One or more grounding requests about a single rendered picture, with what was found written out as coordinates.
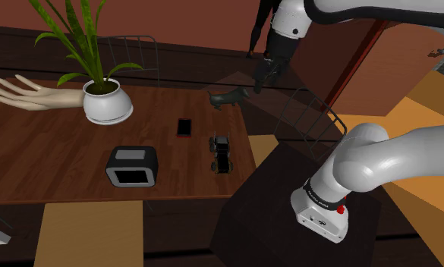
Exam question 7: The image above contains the black and grey toaster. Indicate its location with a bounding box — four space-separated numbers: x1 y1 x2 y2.
105 145 159 188

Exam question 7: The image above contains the black wire chair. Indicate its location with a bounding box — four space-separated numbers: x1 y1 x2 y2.
97 35 161 89
247 86 348 168

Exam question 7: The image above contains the green plant in white pot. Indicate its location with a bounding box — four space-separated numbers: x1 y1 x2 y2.
27 0 145 126

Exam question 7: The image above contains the black phone with red rim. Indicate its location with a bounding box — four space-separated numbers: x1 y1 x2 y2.
175 117 193 139

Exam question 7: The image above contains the brown wooden table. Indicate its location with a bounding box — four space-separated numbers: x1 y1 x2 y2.
0 77 258 206

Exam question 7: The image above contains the dark robot stand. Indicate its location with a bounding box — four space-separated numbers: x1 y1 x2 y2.
209 141 383 267

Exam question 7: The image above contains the beige mannequin hand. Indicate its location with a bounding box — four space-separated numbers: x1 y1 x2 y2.
0 74 87 112

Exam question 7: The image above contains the black dog figure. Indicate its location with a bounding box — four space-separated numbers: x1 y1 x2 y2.
206 86 251 112

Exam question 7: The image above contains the black toy truck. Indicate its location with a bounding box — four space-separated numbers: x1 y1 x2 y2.
208 130 235 175

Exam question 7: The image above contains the brown door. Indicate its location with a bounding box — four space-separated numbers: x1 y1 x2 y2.
323 19 444 118

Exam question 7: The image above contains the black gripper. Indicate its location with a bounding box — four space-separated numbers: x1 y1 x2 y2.
252 28 301 95

